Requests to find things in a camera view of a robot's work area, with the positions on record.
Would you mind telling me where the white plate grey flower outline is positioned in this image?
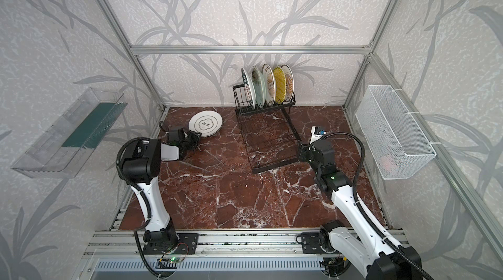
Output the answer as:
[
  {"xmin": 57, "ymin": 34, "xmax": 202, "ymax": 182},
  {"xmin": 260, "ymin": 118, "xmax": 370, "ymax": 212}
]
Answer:
[{"xmin": 189, "ymin": 110, "xmax": 223, "ymax": 137}]

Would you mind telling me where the small white orange sunburst plate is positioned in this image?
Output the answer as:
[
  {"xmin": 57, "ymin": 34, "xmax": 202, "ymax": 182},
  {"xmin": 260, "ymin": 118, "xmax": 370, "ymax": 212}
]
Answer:
[{"xmin": 281, "ymin": 64, "xmax": 295, "ymax": 103}]

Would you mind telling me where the white plate green lettered rim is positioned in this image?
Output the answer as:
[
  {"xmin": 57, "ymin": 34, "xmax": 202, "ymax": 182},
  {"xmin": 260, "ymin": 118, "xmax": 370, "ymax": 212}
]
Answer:
[{"xmin": 241, "ymin": 68, "xmax": 255, "ymax": 110}]

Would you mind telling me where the yellow green woven plate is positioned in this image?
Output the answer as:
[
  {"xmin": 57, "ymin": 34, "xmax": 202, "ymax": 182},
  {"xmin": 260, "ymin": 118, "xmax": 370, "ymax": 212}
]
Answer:
[{"xmin": 273, "ymin": 67, "xmax": 286, "ymax": 104}]

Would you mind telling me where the mint green flower plate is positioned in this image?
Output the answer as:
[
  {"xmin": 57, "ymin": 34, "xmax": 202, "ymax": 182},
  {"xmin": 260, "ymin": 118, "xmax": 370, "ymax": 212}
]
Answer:
[{"xmin": 251, "ymin": 66, "xmax": 265, "ymax": 108}]

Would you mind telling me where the large white orange sunburst plate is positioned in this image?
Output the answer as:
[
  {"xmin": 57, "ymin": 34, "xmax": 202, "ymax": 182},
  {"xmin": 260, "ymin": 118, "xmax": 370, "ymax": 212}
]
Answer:
[{"xmin": 262, "ymin": 63, "xmax": 276, "ymax": 106}]

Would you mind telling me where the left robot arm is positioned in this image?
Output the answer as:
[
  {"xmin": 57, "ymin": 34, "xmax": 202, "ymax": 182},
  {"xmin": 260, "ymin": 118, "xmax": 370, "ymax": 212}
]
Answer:
[{"xmin": 115, "ymin": 127, "xmax": 202, "ymax": 248}]

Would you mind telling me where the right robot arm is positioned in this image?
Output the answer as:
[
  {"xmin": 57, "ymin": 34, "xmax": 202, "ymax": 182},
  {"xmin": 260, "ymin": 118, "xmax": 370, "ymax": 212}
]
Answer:
[{"xmin": 299, "ymin": 126, "xmax": 431, "ymax": 279}]

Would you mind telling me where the pink object in basket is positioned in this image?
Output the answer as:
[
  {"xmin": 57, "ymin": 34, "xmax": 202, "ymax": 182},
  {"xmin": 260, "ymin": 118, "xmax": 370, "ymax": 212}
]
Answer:
[{"xmin": 380, "ymin": 155, "xmax": 398, "ymax": 175}]

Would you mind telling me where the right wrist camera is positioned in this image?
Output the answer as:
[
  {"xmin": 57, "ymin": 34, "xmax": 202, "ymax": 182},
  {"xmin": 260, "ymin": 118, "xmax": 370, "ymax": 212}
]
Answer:
[{"xmin": 309, "ymin": 126, "xmax": 326, "ymax": 144}]

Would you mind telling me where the black wire dish rack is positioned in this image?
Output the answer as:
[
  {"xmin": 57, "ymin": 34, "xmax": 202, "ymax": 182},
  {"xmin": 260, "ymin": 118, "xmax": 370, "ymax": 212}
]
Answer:
[{"xmin": 233, "ymin": 83, "xmax": 302, "ymax": 174}]

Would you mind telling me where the white wire mesh basket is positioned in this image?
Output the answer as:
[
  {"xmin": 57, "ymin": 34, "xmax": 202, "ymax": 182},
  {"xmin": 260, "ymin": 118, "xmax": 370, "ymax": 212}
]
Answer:
[{"xmin": 356, "ymin": 85, "xmax": 437, "ymax": 180}]

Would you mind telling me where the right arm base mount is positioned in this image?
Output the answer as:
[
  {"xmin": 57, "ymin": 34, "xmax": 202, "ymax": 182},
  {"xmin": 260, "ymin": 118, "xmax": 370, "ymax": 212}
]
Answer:
[{"xmin": 296, "ymin": 232, "xmax": 335, "ymax": 255}]

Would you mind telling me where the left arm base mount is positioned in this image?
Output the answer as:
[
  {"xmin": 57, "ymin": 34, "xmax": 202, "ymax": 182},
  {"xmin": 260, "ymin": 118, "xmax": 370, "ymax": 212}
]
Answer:
[{"xmin": 142, "ymin": 231, "xmax": 199, "ymax": 255}]

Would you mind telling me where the aluminium cage frame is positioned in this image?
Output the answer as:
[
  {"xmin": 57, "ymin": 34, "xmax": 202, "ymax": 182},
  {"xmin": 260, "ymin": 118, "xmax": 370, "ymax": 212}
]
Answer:
[{"xmin": 95, "ymin": 0, "xmax": 502, "ymax": 259}]

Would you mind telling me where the clear plastic wall bin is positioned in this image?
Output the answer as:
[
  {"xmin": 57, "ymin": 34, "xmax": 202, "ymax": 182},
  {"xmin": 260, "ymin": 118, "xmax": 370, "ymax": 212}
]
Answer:
[{"xmin": 11, "ymin": 88, "xmax": 127, "ymax": 179}]

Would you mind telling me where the aluminium front rail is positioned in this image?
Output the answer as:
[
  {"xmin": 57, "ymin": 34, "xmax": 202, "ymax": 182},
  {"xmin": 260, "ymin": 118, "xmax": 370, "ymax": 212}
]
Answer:
[{"xmin": 82, "ymin": 228, "xmax": 413, "ymax": 259}]

